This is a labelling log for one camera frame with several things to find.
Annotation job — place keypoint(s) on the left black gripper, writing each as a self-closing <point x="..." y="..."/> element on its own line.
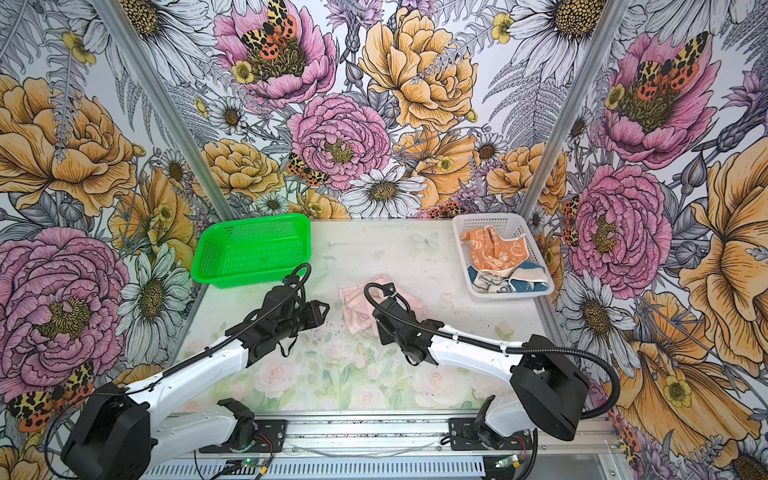
<point x="313" y="312"/>

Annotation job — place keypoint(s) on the left aluminium frame post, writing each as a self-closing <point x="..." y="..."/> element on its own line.
<point x="137" y="56"/>

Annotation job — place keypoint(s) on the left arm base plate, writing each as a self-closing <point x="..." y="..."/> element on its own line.
<point x="265" y="436"/>

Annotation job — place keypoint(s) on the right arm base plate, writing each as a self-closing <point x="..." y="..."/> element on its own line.
<point x="465" y="434"/>

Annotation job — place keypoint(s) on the right aluminium frame post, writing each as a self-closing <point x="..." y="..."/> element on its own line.
<point x="605" y="32"/>

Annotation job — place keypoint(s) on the aluminium front rail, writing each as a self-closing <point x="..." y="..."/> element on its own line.
<point x="400" y="433"/>

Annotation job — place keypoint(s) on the white ventilated cable duct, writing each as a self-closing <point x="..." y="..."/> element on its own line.
<point x="324" y="468"/>

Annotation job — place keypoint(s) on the white plastic basket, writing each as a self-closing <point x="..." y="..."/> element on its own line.
<point x="507" y="225"/>

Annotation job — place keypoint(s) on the aluminium frame post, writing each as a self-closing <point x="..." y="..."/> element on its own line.
<point x="605" y="32"/>
<point x="137" y="56"/>

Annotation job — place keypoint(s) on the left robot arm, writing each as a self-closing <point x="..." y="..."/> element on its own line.
<point x="124" y="431"/>

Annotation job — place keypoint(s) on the orange patterned towel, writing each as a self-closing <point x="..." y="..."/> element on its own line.
<point x="490" y="252"/>

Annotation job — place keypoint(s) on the pink towel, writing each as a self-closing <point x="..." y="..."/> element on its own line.
<point x="358" y="313"/>

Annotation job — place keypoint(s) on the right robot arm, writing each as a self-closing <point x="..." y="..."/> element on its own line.
<point x="546" y="391"/>

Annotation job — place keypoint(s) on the green plastic basket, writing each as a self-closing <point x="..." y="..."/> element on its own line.
<point x="250" y="251"/>

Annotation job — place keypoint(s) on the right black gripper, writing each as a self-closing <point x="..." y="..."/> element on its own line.
<point x="384" y="338"/>

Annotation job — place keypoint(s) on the blue white patterned towel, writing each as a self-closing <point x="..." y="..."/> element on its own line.
<point x="526" y="278"/>

